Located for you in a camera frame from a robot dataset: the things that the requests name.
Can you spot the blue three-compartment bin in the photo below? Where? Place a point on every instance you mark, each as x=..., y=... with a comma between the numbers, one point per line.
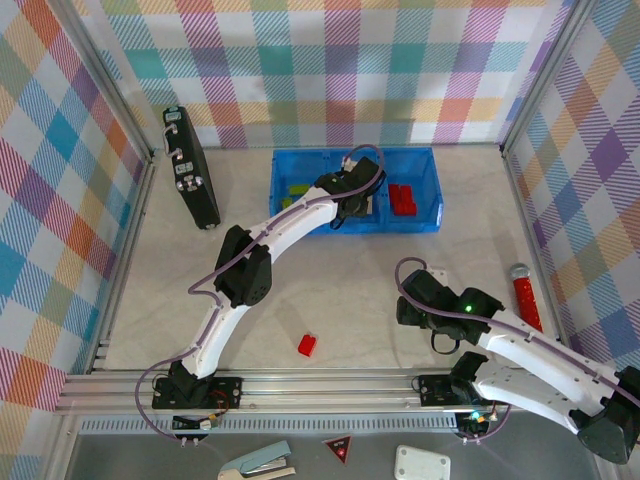
x=425, y=210

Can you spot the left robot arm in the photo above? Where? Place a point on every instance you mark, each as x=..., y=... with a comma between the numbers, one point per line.
x=295, y=220

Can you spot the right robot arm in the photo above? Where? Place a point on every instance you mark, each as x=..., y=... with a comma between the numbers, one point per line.
x=525, y=345

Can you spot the red glitter toy microphone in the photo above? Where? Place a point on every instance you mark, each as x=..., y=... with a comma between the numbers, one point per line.
x=526, y=295

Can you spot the white rectangular plate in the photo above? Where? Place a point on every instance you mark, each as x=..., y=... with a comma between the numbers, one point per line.
x=420, y=462

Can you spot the red triangle sign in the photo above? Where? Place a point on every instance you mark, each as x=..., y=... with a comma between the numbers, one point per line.
x=338, y=447

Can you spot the black toy briefcase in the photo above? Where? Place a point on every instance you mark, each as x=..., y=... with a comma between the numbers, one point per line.
x=192, y=165

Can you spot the pale blue stapler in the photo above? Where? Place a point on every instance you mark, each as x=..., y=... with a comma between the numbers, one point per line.
x=265, y=455

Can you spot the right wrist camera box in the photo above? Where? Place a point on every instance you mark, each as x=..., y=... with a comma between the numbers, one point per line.
x=427, y=285

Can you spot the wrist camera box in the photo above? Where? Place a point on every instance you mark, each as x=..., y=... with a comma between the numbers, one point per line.
x=367, y=175
x=427, y=285

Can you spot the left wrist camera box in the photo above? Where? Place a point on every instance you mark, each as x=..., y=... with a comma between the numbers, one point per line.
x=367, y=175

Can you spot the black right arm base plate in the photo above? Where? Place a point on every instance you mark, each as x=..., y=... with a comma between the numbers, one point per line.
x=432, y=392

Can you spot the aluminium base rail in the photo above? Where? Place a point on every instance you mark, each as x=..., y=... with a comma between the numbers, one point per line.
x=325, y=395

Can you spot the aluminium side rail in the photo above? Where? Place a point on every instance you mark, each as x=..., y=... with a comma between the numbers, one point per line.
x=142, y=185
x=520, y=200

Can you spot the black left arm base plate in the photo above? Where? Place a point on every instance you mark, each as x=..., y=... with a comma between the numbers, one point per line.
x=227, y=392

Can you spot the aluminium corner post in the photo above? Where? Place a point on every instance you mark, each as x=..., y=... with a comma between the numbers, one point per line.
x=542, y=75
x=112, y=75

